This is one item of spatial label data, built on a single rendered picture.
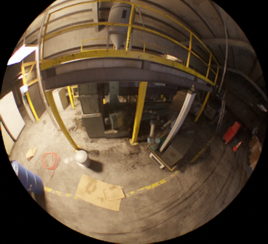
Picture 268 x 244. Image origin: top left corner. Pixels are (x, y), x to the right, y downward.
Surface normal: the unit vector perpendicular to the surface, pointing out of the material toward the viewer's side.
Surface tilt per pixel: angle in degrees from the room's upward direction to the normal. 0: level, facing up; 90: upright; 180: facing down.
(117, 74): 90
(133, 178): 0
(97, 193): 0
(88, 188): 0
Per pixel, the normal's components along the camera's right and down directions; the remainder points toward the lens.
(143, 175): 0.10, -0.84
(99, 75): 0.32, 0.54
